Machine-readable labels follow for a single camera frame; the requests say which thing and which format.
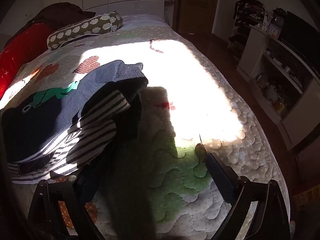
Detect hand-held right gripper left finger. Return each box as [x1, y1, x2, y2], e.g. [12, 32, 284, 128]
[27, 172, 105, 240]

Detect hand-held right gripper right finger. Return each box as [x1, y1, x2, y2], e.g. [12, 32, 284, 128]
[205, 152, 292, 240]

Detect navy pants with striped lining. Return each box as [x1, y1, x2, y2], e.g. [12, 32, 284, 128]
[0, 59, 149, 184]

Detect heart patterned quilt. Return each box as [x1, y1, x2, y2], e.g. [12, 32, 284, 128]
[0, 26, 292, 240]

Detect white shelf unit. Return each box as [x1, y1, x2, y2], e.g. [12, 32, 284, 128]
[236, 25, 320, 150]

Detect shoe rack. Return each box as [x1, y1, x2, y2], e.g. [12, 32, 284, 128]
[229, 0, 265, 63]

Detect red bolster pillow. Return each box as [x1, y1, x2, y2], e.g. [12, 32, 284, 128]
[0, 22, 54, 100]

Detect small white clock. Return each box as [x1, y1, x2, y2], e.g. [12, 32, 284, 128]
[265, 24, 282, 39]

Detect green patterned bolster pillow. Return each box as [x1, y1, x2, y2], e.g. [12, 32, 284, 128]
[47, 12, 124, 52]

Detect black television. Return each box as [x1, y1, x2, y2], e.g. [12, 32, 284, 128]
[279, 10, 320, 73]

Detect dark lantern clock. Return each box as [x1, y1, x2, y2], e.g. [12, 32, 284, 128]
[272, 7, 285, 27]

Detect wooden door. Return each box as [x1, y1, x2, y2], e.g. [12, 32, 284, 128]
[175, 0, 220, 34]

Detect dark brown jacket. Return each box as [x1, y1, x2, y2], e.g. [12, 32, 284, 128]
[11, 2, 97, 40]

